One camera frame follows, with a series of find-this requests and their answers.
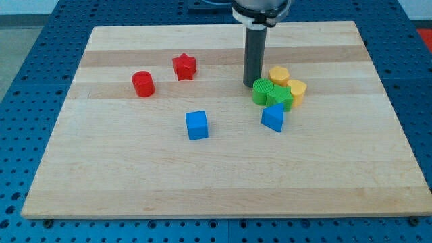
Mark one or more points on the green cylinder block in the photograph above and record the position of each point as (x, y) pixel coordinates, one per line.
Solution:
(260, 88)

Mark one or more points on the wooden board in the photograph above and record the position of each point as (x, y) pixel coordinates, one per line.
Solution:
(115, 155)

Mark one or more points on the yellow heart block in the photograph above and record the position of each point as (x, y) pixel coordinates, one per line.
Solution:
(298, 89)

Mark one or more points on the green star block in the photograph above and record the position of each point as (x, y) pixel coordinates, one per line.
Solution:
(280, 94)

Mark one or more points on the yellow hexagon block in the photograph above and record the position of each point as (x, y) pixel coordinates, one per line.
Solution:
(279, 75)

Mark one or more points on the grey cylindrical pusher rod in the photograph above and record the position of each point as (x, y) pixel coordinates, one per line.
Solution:
(253, 55)

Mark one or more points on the blue cube block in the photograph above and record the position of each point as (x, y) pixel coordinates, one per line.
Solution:
(197, 125)

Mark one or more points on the blue triangle block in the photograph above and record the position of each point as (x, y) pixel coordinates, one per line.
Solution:
(273, 117)

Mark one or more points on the red cylinder block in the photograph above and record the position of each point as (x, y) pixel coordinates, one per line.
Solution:
(143, 84)

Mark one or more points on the red star block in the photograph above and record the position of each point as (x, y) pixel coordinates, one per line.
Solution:
(184, 67)

